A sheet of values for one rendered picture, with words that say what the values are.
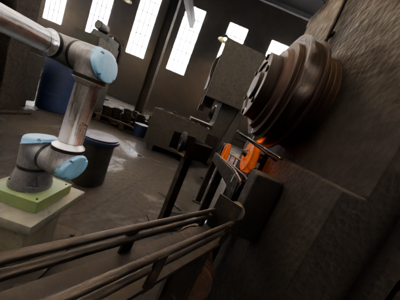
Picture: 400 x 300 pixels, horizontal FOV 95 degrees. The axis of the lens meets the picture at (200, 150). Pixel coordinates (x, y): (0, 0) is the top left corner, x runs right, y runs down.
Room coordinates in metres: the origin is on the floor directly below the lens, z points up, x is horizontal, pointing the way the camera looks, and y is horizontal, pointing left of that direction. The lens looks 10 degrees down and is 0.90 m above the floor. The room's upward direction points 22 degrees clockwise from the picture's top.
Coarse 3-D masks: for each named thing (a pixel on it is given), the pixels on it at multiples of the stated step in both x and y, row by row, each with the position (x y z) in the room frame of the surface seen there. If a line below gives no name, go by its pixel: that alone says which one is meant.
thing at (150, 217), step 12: (192, 144) 1.20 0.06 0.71; (204, 144) 1.39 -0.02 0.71; (192, 156) 1.23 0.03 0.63; (204, 156) 1.28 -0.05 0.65; (180, 168) 1.30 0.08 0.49; (180, 180) 1.31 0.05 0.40; (168, 192) 1.33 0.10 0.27; (168, 204) 1.30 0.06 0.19; (156, 216) 1.38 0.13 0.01; (168, 216) 1.32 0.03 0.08
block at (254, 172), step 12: (252, 180) 0.60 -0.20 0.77; (264, 180) 0.59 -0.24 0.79; (276, 180) 0.60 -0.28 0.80; (252, 192) 0.59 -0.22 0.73; (264, 192) 0.59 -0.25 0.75; (276, 192) 0.59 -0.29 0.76; (252, 204) 0.59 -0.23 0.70; (264, 204) 0.59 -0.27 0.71; (252, 216) 0.59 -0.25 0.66; (264, 216) 0.59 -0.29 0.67; (240, 228) 0.59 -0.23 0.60; (252, 228) 0.59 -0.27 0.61; (252, 240) 0.59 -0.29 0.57
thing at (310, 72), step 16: (304, 48) 0.72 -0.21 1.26; (320, 48) 0.70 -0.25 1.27; (304, 64) 0.65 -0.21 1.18; (320, 64) 0.66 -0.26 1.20; (304, 80) 0.64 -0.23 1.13; (288, 96) 0.66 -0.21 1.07; (304, 96) 0.64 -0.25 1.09; (288, 112) 0.66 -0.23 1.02; (272, 128) 0.69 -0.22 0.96; (288, 128) 0.69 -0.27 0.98
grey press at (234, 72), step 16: (224, 48) 3.40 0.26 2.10; (240, 48) 3.44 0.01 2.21; (224, 64) 3.41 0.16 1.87; (240, 64) 3.46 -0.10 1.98; (256, 64) 3.50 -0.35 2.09; (208, 80) 3.79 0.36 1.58; (224, 80) 3.43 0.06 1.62; (240, 80) 3.48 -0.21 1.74; (208, 96) 3.41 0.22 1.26; (224, 96) 3.45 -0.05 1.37; (240, 96) 3.50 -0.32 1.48; (224, 112) 3.74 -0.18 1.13; (224, 128) 3.76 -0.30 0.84; (208, 144) 3.72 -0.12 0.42; (208, 160) 3.75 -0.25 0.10
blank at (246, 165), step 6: (252, 144) 0.85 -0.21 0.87; (252, 150) 0.81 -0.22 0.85; (258, 150) 0.80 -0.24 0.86; (252, 156) 0.79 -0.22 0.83; (258, 156) 0.79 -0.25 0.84; (240, 162) 0.91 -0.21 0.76; (246, 162) 0.81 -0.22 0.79; (252, 162) 0.79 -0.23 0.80; (240, 168) 0.86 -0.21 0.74; (246, 168) 0.81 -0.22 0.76; (252, 168) 0.80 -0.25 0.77
